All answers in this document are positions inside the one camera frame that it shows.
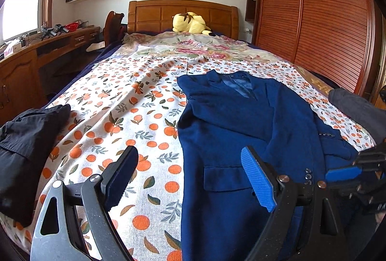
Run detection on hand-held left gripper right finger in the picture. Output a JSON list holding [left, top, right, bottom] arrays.
[[241, 146, 347, 261]]

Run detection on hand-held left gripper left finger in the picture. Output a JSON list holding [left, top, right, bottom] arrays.
[[30, 145, 139, 261]]

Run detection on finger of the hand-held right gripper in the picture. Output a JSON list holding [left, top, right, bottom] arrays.
[[325, 166, 363, 183], [352, 146, 386, 171]]

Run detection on blue suit jacket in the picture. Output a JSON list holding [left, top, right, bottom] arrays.
[[176, 70, 359, 261]]

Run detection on dark grey garment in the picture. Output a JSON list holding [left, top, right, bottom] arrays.
[[328, 87, 386, 141]]

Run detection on orange print bed sheet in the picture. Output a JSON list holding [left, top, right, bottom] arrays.
[[0, 54, 377, 261]]

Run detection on wooden door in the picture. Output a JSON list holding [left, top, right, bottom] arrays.
[[370, 0, 386, 111]]

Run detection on brown patterned blanket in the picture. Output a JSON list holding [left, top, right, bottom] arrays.
[[297, 66, 335, 95]]

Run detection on black garment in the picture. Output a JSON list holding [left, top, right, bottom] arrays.
[[0, 104, 71, 227]]

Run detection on long wooden desk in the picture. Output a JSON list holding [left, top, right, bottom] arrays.
[[0, 26, 101, 126]]

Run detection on pink floral bed sheet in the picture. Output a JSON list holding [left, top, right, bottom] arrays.
[[122, 31, 282, 64]]

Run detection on wooden chair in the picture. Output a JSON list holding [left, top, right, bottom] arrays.
[[104, 10, 125, 47]]

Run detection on black desk gadget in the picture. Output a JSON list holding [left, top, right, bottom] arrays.
[[41, 24, 67, 38]]

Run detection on wooden slatted wardrobe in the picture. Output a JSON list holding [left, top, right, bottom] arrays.
[[249, 0, 383, 99]]

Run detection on wooden bed headboard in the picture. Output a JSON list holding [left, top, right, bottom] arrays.
[[128, 0, 239, 38]]

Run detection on tissue box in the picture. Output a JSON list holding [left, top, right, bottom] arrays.
[[1, 44, 21, 56]]

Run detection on yellow plush toy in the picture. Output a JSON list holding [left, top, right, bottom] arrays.
[[172, 11, 212, 36]]

